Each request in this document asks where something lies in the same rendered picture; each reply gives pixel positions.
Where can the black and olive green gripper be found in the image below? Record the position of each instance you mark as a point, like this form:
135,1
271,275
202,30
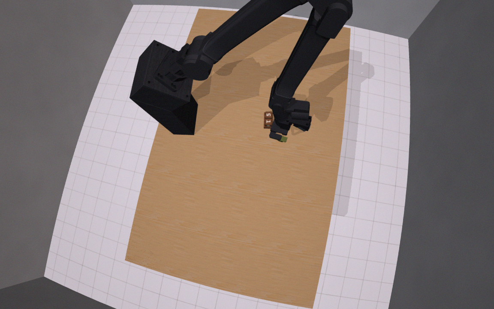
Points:
275,128

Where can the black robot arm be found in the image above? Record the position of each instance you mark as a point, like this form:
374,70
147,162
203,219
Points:
197,59

